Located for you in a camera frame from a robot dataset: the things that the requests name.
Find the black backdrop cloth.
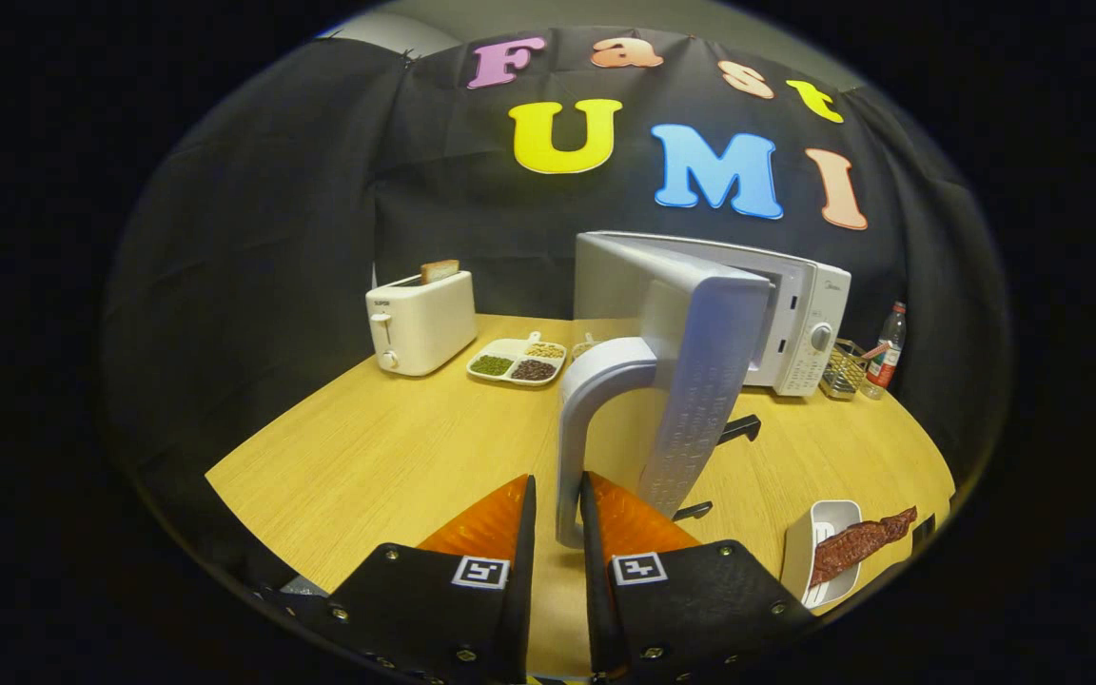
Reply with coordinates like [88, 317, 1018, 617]
[101, 27, 1010, 534]

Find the dried red meat strip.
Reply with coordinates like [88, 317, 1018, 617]
[810, 506, 918, 586]

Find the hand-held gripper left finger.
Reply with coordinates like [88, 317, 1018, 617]
[258, 474, 538, 685]

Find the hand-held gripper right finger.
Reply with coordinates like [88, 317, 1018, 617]
[578, 471, 820, 685]

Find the small white plastic tray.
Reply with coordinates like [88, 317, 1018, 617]
[780, 499, 863, 610]

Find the white divided dish of beans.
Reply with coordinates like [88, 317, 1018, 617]
[466, 331, 568, 387]

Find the metal wire basket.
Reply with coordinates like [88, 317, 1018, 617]
[819, 339, 872, 400]

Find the white pop-up toaster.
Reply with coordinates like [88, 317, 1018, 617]
[365, 270, 479, 377]

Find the clear plastic bottle red label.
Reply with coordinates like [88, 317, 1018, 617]
[862, 302, 908, 401]

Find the white toaster oven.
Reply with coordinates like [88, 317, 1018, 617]
[556, 231, 851, 550]

